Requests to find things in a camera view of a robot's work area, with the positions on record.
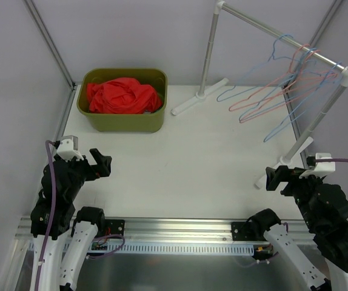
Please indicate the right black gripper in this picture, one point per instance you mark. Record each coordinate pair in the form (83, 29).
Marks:
(283, 177)

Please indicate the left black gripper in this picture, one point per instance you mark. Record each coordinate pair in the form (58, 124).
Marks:
(93, 168)

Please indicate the red tank top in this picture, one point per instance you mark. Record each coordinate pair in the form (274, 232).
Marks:
(122, 96)

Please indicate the pink wire hanger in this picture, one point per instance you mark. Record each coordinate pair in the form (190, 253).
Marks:
(299, 87)

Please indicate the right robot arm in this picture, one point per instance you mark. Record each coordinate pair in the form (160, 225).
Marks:
(324, 209)

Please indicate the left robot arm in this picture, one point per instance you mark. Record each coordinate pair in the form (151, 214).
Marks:
(62, 235)

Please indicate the olive green plastic basin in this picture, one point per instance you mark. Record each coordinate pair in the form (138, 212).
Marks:
(146, 122)

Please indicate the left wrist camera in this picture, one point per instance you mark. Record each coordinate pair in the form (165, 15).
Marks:
(68, 148)

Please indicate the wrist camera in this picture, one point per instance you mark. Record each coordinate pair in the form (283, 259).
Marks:
(68, 148)
(320, 165)

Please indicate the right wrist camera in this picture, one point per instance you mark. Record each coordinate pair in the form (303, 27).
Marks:
(320, 165)

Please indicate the aluminium rail with cable duct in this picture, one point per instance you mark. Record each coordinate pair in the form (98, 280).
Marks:
(179, 237)

